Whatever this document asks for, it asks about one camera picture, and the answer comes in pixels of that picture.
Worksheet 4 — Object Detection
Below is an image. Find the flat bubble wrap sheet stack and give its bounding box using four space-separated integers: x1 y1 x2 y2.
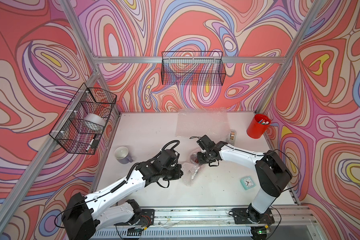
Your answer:
176 108 231 140

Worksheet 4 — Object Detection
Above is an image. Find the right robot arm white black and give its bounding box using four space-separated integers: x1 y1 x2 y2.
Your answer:
197 139 293 224

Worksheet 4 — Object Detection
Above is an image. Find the bubble wrap sheet around mug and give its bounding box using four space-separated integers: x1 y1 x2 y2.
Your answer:
181 150 204 187

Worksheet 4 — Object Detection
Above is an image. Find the black wire basket left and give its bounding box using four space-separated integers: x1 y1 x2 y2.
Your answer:
49 84 117 155

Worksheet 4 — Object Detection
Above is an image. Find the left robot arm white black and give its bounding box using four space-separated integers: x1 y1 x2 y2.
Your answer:
61 149 183 240

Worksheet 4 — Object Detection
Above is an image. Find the red mug black handle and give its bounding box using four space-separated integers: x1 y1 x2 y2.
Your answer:
190 154 199 164

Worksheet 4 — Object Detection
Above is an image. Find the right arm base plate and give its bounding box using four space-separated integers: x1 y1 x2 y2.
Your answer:
228 208 275 225

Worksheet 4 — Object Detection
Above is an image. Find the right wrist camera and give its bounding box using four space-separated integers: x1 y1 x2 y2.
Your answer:
197 135 216 152

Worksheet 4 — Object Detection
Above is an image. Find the black wire basket back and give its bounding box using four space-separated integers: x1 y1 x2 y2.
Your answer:
161 50 227 86

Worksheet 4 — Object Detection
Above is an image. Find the black wire basket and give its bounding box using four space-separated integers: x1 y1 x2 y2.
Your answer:
161 50 227 86
49 84 117 155

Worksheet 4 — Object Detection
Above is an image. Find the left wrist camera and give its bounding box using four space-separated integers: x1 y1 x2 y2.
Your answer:
158 149 180 170

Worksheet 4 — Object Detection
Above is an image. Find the small green alarm clock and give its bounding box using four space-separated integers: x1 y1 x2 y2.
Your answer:
240 176 256 191

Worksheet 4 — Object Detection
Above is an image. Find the lavender ceramic mug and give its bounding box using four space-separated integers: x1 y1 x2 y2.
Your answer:
114 146 133 165

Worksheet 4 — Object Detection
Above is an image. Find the red pen holder cup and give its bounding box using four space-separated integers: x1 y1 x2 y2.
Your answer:
247 114 272 139

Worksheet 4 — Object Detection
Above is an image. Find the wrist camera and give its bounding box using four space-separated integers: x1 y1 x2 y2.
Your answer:
158 149 180 170
197 135 216 152

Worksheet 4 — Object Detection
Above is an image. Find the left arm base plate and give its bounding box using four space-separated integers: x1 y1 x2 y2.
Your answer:
116 209 155 227

